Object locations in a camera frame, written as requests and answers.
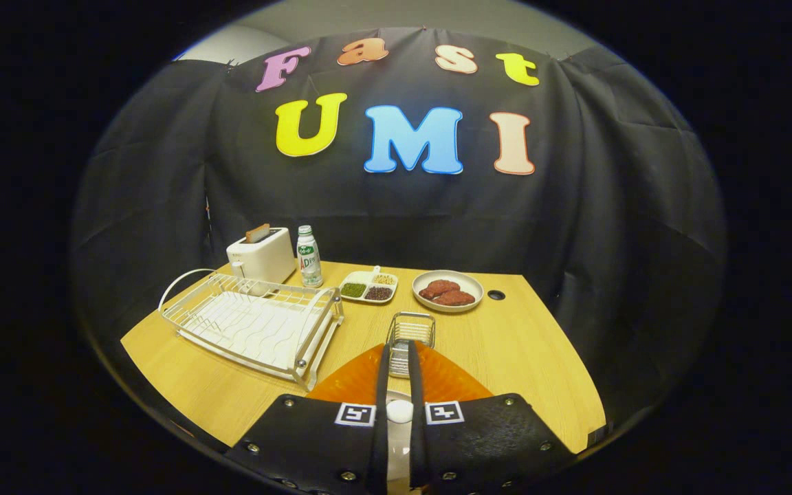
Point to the brown bread slice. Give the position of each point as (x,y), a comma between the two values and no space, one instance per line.
(257,232)

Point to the white toaster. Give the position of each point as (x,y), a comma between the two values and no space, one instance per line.
(265,258)

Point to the small white drink bottle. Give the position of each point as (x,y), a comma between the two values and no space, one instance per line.
(309,261)

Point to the red meat piece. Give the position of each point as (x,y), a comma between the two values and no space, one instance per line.
(439,287)
(455,298)

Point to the green beans pile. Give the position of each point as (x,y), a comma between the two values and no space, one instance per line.
(353,289)

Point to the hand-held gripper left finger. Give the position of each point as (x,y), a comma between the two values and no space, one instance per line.
(381,440)

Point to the white plate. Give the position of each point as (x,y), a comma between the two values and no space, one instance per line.
(399,447)

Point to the dark beans pile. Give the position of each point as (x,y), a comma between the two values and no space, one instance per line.
(377,293)

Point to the round beige dish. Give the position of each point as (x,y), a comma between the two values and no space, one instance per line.
(471,285)

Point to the white divided tray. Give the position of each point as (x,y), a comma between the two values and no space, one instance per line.
(363,278)

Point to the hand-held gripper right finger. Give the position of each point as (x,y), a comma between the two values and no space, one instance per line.
(416,440)

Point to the yellow beans pile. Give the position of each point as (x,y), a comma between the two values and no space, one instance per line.
(384,279)

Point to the black backdrop cloth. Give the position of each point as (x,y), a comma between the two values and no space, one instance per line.
(575,227)

